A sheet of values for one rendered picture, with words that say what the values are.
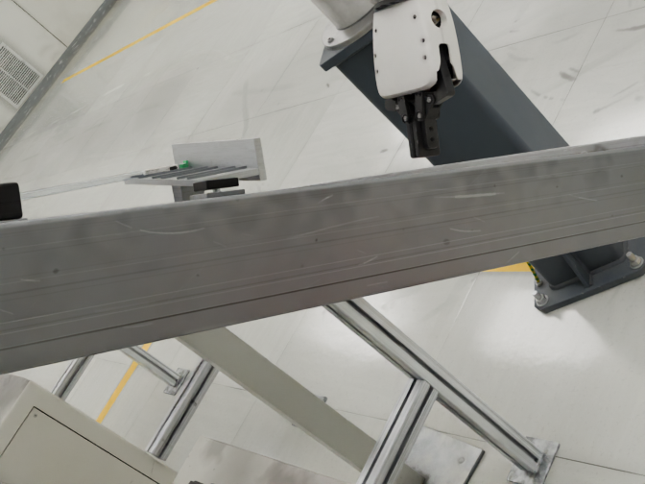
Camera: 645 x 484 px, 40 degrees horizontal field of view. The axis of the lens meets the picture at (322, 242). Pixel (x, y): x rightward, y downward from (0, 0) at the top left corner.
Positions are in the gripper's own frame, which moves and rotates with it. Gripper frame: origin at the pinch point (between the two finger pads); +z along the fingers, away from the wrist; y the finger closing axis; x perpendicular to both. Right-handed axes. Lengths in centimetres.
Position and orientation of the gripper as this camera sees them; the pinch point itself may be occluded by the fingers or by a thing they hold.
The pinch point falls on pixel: (423, 139)
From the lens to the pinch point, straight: 101.9
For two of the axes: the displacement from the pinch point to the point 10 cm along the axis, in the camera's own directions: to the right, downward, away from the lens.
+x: -8.1, 1.3, -5.7
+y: -5.7, 0.3, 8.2
